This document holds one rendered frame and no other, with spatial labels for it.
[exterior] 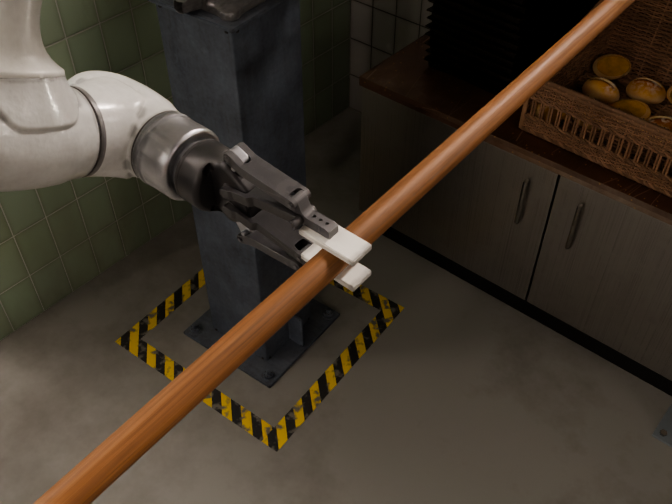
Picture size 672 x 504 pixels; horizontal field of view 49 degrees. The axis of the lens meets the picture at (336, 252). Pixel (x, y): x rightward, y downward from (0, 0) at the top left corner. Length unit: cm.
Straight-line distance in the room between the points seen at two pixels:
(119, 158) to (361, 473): 121
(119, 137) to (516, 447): 139
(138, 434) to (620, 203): 138
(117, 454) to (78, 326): 166
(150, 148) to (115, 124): 5
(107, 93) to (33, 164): 13
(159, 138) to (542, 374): 150
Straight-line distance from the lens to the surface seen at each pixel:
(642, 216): 181
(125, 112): 86
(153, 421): 64
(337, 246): 72
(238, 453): 193
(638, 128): 177
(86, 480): 63
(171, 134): 84
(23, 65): 80
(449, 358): 210
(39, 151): 80
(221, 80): 151
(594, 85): 204
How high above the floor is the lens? 165
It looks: 44 degrees down
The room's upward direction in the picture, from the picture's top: straight up
